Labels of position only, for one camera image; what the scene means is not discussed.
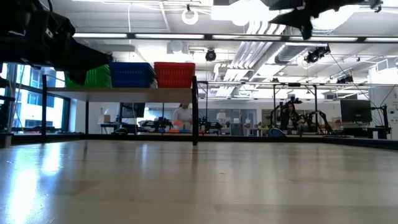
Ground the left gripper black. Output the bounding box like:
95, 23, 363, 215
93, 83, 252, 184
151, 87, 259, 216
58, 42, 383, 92
0, 18, 113, 85

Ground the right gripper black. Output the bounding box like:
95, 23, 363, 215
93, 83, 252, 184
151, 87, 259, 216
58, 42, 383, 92
269, 0, 369, 40

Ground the white LED light strip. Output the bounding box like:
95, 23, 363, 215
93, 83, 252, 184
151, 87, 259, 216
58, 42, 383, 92
364, 37, 398, 43
134, 33, 205, 40
288, 36, 359, 42
73, 32, 128, 39
212, 34, 281, 40

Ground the bright ceiling light panel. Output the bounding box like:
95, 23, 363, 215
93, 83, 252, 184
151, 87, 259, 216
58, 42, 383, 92
211, 0, 280, 27

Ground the black overhead light beam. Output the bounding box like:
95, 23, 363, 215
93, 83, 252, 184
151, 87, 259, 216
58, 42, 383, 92
71, 30, 398, 44

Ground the small black monitor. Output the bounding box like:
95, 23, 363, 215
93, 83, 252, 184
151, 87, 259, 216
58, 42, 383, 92
119, 102, 146, 119

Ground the black ceiling track lamp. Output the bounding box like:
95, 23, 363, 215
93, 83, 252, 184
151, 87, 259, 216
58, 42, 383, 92
335, 74, 354, 85

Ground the person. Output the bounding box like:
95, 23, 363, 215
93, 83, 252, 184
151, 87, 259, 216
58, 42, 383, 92
172, 103, 193, 131
281, 102, 301, 135

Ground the large black monitor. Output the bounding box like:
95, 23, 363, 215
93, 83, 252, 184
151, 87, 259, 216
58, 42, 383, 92
340, 99, 373, 123

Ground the white cabinet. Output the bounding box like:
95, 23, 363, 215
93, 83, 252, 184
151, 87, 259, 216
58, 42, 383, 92
368, 67, 398, 141

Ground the blue dome object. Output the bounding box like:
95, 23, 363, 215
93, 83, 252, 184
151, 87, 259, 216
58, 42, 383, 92
267, 126, 286, 138

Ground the silver ventilation duct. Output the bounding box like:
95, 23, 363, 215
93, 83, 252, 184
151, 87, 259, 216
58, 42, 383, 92
275, 6, 358, 65

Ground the black ceiling camera cluster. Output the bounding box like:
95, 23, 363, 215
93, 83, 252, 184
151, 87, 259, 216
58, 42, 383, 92
303, 45, 331, 64

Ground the wooden shelf black metal frame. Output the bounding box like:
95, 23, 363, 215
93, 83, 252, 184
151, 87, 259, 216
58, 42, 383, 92
41, 73, 200, 146

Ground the large window black frame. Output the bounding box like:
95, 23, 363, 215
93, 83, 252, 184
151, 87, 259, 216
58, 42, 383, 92
0, 62, 71, 134

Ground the thin black background frame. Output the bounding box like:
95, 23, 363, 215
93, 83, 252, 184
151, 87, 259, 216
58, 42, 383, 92
198, 80, 398, 134

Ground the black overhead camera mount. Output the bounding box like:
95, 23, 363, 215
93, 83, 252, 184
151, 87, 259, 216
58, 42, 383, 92
369, 0, 384, 14

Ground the black aluminium rig frame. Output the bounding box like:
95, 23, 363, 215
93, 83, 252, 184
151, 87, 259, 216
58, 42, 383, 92
0, 133, 398, 151

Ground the white ring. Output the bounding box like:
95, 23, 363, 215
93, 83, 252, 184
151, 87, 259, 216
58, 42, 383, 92
181, 7, 200, 26

